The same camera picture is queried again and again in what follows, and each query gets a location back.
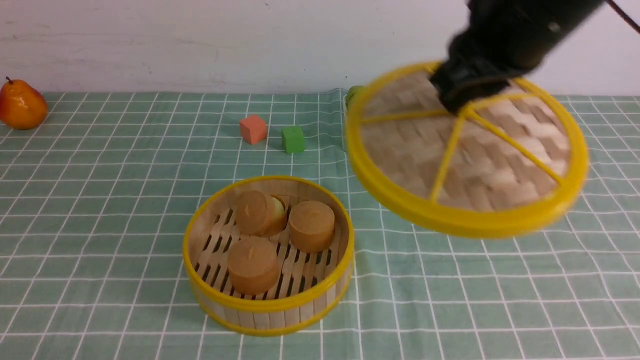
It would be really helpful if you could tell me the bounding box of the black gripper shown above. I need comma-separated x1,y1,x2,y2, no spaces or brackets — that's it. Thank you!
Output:
429,30,526,115

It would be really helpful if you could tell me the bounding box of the yellow woven steamer lid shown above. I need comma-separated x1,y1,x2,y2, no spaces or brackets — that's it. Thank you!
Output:
344,62,590,239

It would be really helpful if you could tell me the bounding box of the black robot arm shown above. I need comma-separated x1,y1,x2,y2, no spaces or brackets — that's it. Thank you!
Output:
429,0,603,114

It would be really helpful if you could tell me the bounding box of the yellow bamboo steamer basket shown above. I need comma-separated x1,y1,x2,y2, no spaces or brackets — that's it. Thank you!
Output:
182,175,355,337

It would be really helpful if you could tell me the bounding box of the green white lidded box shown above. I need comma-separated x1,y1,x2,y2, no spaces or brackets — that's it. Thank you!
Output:
343,85,365,109

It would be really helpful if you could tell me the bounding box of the green foam cube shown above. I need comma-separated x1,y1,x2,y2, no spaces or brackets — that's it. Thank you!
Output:
281,125,306,154

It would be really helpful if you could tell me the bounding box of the brown toy bun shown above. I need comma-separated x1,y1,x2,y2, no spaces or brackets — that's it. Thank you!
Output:
234,189,288,238
288,200,335,253
227,236,281,296

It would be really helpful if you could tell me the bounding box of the orange foam cube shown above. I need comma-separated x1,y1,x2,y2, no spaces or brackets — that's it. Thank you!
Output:
238,114,268,145

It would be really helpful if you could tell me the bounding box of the green checkered tablecloth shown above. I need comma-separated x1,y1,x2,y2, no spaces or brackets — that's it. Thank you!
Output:
0,89,640,360

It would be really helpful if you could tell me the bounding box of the orange toy pear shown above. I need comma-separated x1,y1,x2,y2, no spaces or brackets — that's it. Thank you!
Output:
0,76,49,130

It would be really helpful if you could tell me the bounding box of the black cable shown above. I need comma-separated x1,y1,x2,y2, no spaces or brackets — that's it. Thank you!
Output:
606,0,640,35

